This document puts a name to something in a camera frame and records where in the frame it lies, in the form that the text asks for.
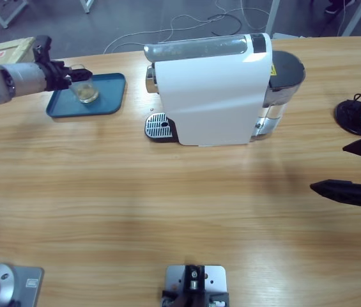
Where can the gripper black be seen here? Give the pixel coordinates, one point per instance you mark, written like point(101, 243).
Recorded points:
point(55, 75)

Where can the clear drinking glass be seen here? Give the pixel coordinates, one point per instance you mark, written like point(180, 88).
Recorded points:
point(87, 94)

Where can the white capsule coffee machine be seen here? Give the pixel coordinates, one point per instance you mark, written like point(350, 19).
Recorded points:
point(212, 102)

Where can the black desk lamp base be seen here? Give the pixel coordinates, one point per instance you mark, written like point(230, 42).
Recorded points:
point(352, 123)

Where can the teal plastic tray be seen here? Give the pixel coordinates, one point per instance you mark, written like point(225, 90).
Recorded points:
point(110, 96)

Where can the wooden crate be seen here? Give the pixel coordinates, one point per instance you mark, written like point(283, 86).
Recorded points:
point(11, 52)

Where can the white metal table leg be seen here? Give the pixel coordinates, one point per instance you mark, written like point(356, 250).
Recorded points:
point(271, 19)
point(354, 19)

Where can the black white sneaker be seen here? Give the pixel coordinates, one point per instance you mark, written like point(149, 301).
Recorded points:
point(336, 6)

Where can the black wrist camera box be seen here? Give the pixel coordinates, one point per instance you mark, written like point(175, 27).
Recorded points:
point(42, 48)

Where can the white metal table frame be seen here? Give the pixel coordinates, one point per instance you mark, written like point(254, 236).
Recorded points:
point(87, 8)
point(4, 22)

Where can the centre metal mount plate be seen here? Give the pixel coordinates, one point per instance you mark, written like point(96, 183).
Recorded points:
point(194, 281)

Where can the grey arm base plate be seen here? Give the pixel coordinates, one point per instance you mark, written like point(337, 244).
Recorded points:
point(30, 283)

